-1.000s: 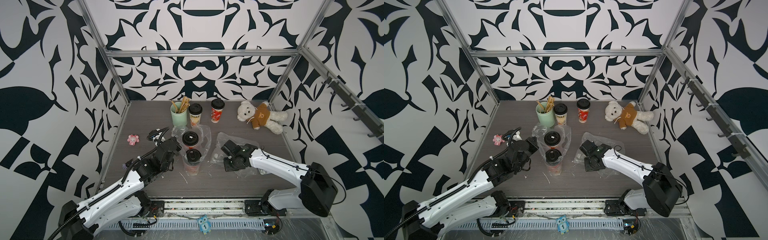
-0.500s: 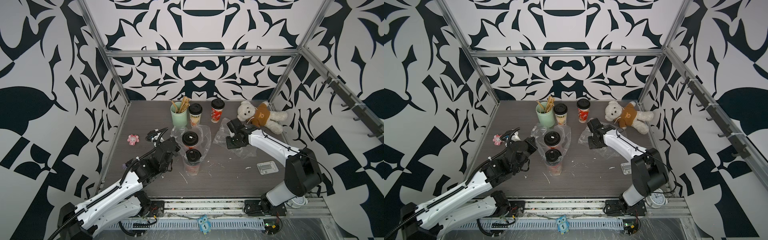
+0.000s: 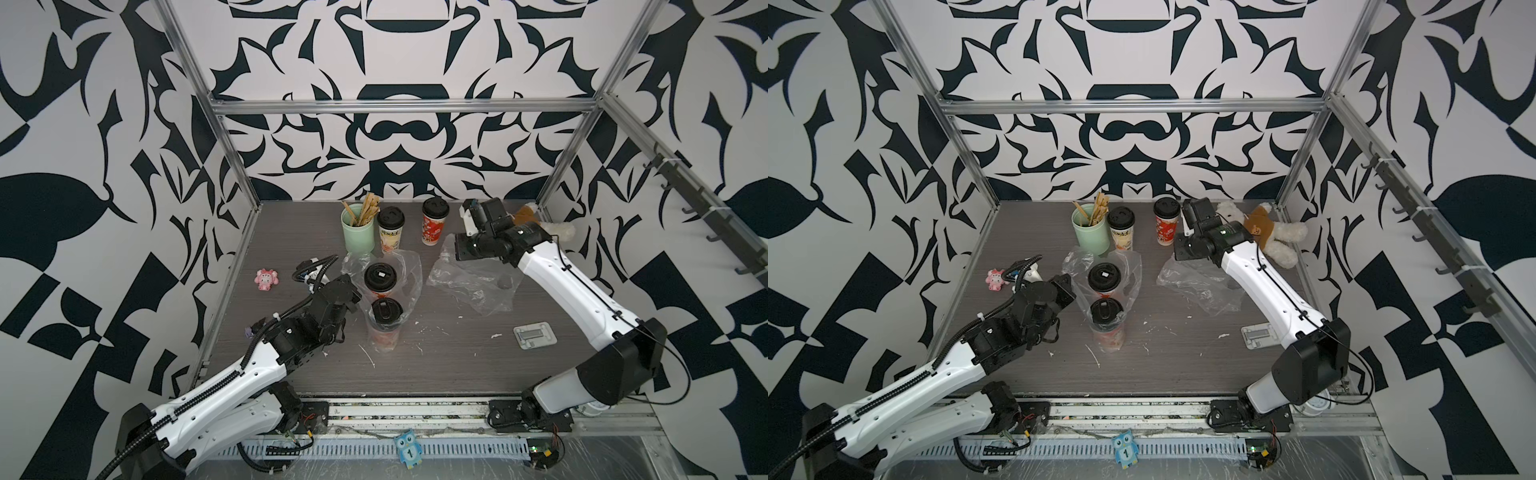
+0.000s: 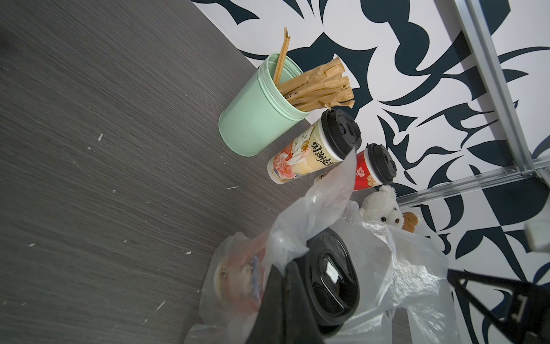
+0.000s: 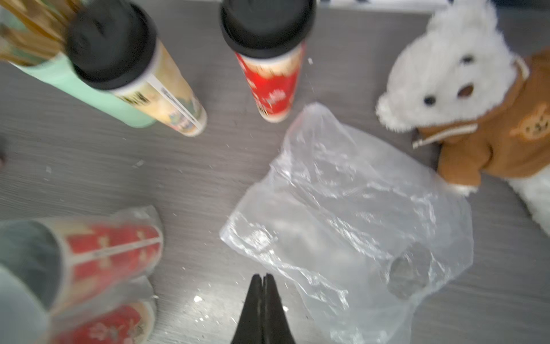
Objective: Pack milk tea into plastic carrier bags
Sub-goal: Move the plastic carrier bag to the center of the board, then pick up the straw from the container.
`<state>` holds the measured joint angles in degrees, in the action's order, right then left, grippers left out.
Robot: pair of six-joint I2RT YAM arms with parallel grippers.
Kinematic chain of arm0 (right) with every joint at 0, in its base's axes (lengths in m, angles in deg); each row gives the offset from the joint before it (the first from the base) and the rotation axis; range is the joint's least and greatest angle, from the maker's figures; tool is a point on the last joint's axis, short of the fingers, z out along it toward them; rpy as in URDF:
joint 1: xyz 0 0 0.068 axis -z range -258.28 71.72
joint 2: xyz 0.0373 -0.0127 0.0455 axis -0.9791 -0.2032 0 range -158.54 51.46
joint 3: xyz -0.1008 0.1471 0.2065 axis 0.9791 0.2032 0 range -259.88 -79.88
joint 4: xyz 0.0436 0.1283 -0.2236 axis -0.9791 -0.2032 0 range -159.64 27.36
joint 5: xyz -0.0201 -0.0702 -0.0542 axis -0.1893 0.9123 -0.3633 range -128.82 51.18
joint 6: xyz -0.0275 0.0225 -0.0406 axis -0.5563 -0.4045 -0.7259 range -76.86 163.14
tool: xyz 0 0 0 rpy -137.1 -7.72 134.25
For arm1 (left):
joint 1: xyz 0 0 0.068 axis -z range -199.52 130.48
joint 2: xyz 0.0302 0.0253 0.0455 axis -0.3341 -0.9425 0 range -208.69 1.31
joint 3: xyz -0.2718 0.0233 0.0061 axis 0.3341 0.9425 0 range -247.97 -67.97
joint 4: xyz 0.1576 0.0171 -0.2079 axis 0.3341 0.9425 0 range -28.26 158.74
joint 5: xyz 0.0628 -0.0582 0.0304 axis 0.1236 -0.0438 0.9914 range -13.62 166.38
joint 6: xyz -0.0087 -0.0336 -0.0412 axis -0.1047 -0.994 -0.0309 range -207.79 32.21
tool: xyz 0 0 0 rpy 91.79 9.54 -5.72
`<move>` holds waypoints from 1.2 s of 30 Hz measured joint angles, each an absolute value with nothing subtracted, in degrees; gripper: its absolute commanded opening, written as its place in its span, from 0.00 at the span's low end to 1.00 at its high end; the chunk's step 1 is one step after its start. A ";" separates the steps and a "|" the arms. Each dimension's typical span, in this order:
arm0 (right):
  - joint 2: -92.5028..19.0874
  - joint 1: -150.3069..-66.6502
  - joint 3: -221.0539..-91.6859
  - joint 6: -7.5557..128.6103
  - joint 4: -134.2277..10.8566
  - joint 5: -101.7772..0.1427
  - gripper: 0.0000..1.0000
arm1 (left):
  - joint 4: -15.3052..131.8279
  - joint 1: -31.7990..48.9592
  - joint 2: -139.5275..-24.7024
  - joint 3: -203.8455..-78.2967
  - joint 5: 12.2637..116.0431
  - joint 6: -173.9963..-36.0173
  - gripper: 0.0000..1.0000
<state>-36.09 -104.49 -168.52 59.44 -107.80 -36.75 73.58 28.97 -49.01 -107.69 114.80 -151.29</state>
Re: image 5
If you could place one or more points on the white teddy bear brown hoodie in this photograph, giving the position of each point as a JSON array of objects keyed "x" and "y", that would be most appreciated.
[{"x": 460, "y": 86}]

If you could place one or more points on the red milk tea cup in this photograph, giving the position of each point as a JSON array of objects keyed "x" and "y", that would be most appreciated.
[
  {"x": 131, "y": 323},
  {"x": 269, "y": 41},
  {"x": 66, "y": 262}
]

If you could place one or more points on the clear plastic bag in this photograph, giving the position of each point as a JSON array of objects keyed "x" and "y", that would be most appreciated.
[
  {"x": 25, "y": 320},
  {"x": 364, "y": 231}
]

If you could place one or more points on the green cup holder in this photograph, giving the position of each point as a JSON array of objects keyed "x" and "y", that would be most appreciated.
[{"x": 58, "y": 72}]

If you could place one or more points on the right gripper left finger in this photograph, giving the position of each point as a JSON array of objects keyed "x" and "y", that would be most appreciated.
[{"x": 249, "y": 329}]

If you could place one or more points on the cream milk tea cup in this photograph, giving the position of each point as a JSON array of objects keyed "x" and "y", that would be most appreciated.
[{"x": 114, "y": 47}]

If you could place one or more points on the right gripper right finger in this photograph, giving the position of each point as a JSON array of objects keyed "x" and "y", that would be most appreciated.
[{"x": 275, "y": 327}]

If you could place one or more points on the red milk tea cup back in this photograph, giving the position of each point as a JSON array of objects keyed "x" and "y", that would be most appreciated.
[{"x": 269, "y": 41}]

